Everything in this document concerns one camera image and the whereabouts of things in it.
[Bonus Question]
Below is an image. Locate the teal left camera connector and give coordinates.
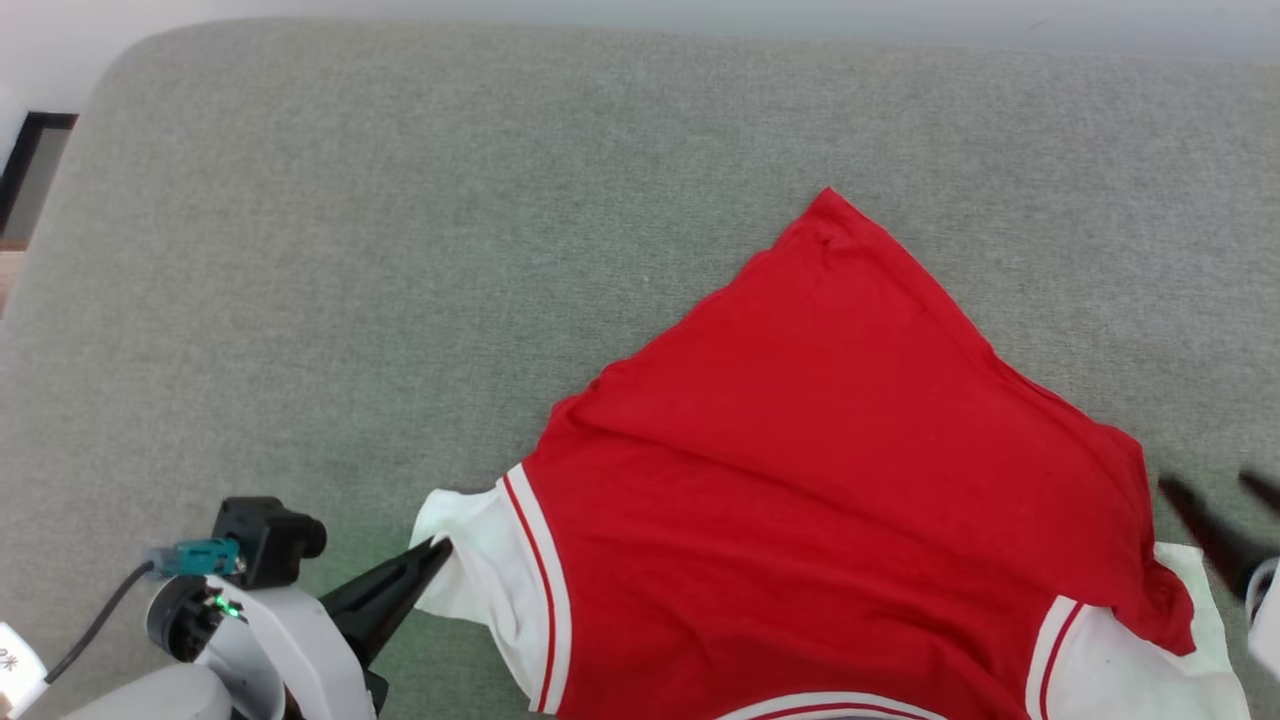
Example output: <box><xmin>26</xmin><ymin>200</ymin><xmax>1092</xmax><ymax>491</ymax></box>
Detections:
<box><xmin>149</xmin><ymin>537</ymin><xmax>244</xmax><ymax>580</ymax></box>

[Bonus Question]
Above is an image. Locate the black framed panel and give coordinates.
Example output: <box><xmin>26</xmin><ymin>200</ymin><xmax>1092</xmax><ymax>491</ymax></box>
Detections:
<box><xmin>0</xmin><ymin>111</ymin><xmax>80</xmax><ymax>242</ymax></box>

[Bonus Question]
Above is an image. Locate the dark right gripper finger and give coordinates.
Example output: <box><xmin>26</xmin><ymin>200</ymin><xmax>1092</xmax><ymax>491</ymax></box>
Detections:
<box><xmin>1239</xmin><ymin>469</ymin><xmax>1280</xmax><ymax>517</ymax></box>
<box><xmin>1157</xmin><ymin>477</ymin><xmax>1280</xmax><ymax>601</ymax></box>

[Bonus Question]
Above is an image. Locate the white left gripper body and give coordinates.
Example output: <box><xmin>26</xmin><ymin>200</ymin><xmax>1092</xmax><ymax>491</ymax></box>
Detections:
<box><xmin>204</xmin><ymin>586</ymin><xmax>390</xmax><ymax>720</ymax></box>

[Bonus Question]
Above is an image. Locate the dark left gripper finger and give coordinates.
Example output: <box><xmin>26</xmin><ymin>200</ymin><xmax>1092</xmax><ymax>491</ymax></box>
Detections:
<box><xmin>344</xmin><ymin>560</ymin><xmax>443</xmax><ymax>668</ymax></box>
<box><xmin>317</xmin><ymin>536</ymin><xmax>454</xmax><ymax>623</ymax></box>

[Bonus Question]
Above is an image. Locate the white paper tag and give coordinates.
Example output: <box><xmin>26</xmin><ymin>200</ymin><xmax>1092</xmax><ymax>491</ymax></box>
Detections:
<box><xmin>0</xmin><ymin>621</ymin><xmax>50</xmax><ymax>717</ymax></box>

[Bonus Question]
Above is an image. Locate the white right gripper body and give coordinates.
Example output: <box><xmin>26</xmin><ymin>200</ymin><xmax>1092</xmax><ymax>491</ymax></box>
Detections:
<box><xmin>1244</xmin><ymin>557</ymin><xmax>1280</xmax><ymax>683</ymax></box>

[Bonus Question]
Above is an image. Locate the red and white basketball jersey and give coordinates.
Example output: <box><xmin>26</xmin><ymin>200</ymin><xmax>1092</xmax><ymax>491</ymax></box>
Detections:
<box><xmin>409</xmin><ymin>186</ymin><xmax>1253</xmax><ymax>720</ymax></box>

